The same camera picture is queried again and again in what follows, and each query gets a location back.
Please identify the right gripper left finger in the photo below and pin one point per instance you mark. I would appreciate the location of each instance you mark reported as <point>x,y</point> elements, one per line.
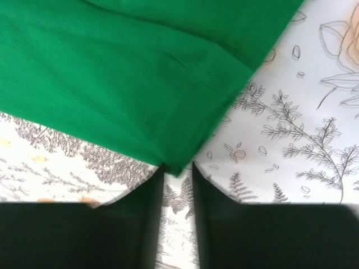
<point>121,234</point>

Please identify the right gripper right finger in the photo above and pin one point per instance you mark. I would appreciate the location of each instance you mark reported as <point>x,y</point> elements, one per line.
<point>235,235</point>

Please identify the green t shirt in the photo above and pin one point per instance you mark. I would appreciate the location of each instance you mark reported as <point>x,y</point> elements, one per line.
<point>148,79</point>

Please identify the floral tablecloth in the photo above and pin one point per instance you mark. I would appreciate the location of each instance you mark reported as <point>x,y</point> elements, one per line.
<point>290,137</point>

